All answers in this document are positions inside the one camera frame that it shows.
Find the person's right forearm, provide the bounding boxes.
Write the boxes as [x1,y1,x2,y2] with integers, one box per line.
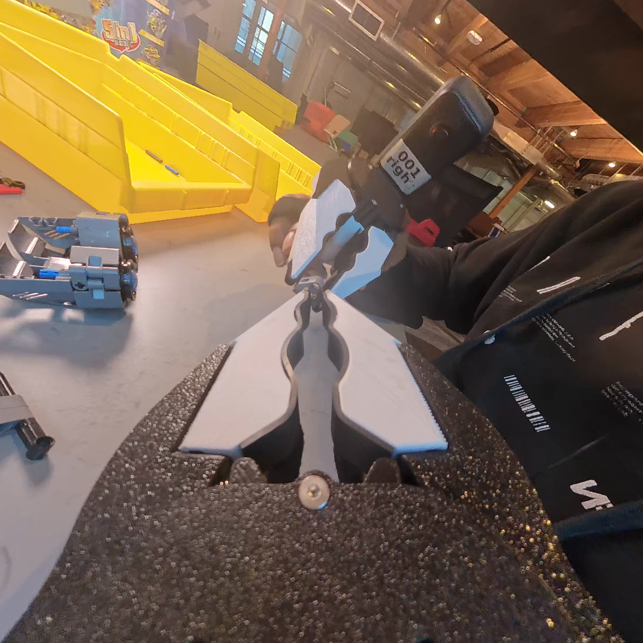
[382,241,505,333]

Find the toy kit box with badge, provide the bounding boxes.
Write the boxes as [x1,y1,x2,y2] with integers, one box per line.
[30,0,137,57]

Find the grey twin engine toy assembly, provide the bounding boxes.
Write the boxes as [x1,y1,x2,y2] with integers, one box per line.
[0,212,139,310]

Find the grey beam with black axle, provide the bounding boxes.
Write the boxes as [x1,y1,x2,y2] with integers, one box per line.
[0,372,56,462]

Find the wooden post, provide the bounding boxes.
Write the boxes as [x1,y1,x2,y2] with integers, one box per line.
[481,166,539,229]

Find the person's right hand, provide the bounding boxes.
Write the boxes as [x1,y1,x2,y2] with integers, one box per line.
[270,223,299,269]

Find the paned window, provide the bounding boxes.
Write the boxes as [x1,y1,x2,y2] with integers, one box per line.
[234,0,303,82]

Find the grey desk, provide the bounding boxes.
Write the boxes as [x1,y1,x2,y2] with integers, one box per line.
[0,143,409,629]

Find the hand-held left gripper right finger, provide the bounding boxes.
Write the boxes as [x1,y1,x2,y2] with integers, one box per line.
[321,291,449,458]

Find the small beige chair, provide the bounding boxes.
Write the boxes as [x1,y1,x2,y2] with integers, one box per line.
[324,115,351,151]

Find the red chair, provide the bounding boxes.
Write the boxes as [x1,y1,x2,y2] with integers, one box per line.
[406,217,441,248]

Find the large yellow storage bin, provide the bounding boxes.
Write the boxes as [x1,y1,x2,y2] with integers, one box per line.
[0,20,280,225]

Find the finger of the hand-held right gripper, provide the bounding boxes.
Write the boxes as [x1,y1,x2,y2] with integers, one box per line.
[328,225,397,299]
[285,179,360,286]

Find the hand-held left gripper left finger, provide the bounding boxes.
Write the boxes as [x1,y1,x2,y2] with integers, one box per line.
[178,292,308,459]

